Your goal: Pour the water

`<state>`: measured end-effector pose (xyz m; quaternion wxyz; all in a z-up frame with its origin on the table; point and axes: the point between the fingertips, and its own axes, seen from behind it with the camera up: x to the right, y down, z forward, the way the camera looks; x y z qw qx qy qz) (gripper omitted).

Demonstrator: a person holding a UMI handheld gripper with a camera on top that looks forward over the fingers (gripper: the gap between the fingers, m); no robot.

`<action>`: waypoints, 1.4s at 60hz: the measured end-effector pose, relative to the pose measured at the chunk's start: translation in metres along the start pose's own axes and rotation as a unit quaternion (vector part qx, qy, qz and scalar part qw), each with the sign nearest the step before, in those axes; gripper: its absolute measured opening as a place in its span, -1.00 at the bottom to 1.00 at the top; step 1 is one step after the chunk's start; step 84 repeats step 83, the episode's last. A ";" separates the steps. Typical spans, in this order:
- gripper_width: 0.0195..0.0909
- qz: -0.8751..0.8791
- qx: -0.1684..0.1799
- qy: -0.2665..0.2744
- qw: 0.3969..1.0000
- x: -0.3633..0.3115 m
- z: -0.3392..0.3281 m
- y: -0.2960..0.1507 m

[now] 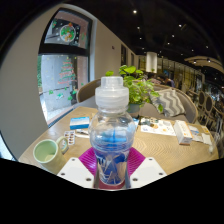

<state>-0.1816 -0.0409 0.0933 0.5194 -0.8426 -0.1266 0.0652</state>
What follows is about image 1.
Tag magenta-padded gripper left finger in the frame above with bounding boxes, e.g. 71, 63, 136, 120
56, 146, 98, 189

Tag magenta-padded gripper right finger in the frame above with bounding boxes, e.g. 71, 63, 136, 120
128, 146, 168, 188

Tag clear blue-labelled drink bottle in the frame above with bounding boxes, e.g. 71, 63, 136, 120
88, 75, 137, 190

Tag pale green ceramic mug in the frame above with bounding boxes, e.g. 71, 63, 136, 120
32, 135, 70, 175

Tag small printed card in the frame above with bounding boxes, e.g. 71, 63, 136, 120
63, 130, 76, 147

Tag printed paper leaflet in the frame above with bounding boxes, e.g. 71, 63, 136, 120
139, 116, 177, 137

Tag blue and white box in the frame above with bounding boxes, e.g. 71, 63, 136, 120
69, 116, 91, 131

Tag white carton box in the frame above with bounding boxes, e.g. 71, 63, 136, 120
173, 119, 194, 146

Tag grey zigzag pillow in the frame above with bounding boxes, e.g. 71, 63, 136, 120
148, 88, 186, 118

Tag grey curved sofa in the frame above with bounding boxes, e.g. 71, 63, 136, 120
75, 78, 199, 124

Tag group of dining chairs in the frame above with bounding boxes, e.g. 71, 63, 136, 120
186, 88, 224, 134

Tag green potted plant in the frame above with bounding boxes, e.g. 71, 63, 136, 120
105, 64, 165, 118

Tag person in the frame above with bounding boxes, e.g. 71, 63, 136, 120
148, 73, 176, 88

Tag large decorated window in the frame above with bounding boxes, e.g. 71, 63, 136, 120
37, 9, 93, 126

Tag white round column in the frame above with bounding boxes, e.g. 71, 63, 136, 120
145, 51, 158, 74

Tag group of ceiling lights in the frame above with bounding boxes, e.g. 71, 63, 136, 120
131, 9, 214, 64

